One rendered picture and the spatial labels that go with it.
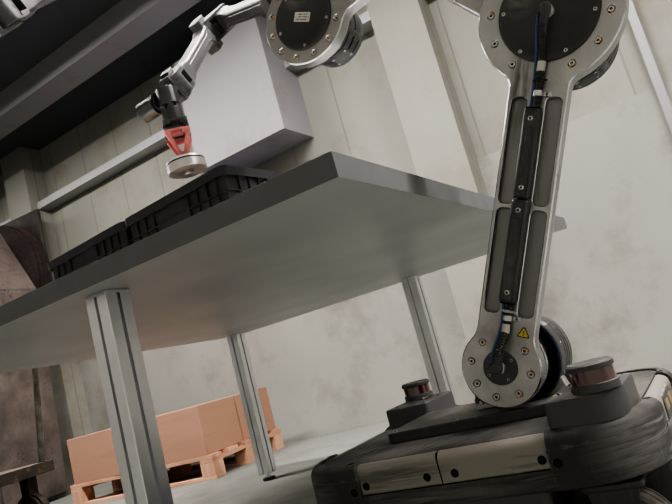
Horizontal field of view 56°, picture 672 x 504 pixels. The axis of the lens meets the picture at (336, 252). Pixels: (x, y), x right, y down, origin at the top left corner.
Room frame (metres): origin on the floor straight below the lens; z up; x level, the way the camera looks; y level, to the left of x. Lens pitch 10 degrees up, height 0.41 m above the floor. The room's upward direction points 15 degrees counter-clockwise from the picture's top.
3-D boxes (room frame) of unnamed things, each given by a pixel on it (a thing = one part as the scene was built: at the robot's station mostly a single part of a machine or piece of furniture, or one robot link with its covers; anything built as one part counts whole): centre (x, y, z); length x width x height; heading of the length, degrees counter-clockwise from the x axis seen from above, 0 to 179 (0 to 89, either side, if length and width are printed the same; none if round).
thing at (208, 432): (3.96, 1.25, 0.19); 1.12 x 0.82 x 0.39; 61
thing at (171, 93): (1.60, 0.33, 1.21); 0.07 x 0.06 x 0.07; 61
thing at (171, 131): (1.59, 0.32, 1.08); 0.07 x 0.07 x 0.09; 12
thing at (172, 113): (1.60, 0.33, 1.15); 0.10 x 0.07 x 0.07; 12
